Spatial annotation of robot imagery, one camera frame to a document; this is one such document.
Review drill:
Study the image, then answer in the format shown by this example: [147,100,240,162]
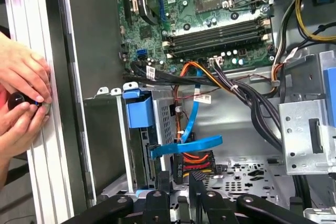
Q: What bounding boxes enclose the silver disk bay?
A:
[83,86,176,198]

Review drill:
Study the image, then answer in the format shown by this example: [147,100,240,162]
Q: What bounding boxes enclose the hard disk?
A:
[122,89,169,193]

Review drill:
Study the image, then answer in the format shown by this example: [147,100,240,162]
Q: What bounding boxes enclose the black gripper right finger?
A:
[188,171,320,224]

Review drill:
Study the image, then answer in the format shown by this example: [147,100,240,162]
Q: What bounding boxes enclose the blue plastic cage latch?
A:
[323,68,336,137]

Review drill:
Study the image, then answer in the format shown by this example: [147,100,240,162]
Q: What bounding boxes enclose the person's left hand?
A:
[0,31,53,104]

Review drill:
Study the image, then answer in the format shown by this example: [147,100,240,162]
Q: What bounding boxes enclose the orange power wire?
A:
[172,60,237,185]

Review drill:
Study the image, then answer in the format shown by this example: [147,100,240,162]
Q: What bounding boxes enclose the blue data wire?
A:
[149,68,224,161]

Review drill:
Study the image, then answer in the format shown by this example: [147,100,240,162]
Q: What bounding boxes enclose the round black tool blue ring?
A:
[7,91,51,116]

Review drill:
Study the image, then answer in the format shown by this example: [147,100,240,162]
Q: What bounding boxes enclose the person's right hand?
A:
[0,102,50,159]

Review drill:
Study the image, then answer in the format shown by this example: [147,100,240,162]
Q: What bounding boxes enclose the black open PC case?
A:
[41,0,336,224]

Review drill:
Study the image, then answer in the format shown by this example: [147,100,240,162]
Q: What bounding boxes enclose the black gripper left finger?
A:
[61,170,171,224]

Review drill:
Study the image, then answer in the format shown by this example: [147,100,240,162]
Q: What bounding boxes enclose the black cable bundle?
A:
[123,61,284,151]

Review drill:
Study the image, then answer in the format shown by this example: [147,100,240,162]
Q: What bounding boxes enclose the yellow and black wires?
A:
[271,0,336,83]

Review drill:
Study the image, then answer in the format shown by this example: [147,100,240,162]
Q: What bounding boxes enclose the silver optical drive cage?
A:
[278,50,336,176]

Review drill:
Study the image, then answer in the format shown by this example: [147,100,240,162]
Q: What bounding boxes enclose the green motherboard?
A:
[115,0,276,75]

